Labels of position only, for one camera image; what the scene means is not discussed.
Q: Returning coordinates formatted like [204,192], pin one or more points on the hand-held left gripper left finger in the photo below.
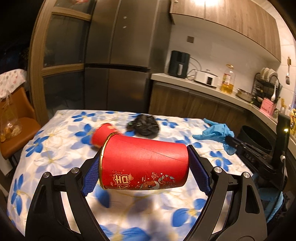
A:
[90,173]

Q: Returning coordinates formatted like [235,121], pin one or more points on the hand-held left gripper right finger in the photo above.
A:
[198,171]

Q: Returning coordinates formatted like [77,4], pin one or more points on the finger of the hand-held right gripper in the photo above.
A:
[245,144]
[242,151]

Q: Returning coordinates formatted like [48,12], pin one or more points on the black trash bin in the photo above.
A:
[259,136]

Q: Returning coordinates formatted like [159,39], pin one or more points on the blue rubber glove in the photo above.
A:
[215,132]

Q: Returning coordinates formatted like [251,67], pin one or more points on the red paper cup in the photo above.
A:
[101,136]
[143,162]

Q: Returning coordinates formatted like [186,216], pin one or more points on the pink box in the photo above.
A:
[267,106]

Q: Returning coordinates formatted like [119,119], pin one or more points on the white spoon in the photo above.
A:
[273,96]

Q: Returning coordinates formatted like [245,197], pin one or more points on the steel bowl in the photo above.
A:
[244,95]

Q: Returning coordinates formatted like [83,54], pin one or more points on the black dish rack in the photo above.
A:
[260,88]

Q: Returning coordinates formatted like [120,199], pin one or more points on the blue fabric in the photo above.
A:
[270,204]

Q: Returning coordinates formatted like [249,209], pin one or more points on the cooking oil bottle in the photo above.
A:
[227,84]

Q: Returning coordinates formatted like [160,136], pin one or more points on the hanging metal spatula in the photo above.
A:
[287,78]

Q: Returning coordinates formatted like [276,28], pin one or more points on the stack of white plates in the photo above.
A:
[268,73]

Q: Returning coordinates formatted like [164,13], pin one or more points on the crumpled black plastic bag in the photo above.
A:
[143,125]

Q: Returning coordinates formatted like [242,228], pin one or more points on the kitchen counter with wooden cabinets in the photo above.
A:
[180,99]

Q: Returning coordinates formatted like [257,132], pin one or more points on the white electric cooker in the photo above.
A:
[204,78]

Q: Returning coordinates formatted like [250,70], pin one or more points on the clear plastic bag of fruit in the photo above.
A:
[9,129]

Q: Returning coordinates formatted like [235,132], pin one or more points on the orange chair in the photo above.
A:
[20,111]

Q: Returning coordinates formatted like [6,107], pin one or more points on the black air fryer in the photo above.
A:
[178,63]

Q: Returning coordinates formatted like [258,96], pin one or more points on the dark steel refrigerator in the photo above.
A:
[124,58]

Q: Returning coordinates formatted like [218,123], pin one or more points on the dotted white cloth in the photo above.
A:
[11,80]

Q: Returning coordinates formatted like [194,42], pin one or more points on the wooden glass-door cabinet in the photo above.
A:
[62,46]

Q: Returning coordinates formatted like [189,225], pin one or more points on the dark wall socket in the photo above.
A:
[190,39]

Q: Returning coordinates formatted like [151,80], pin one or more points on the wooden wall cabinets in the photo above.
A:
[231,18]

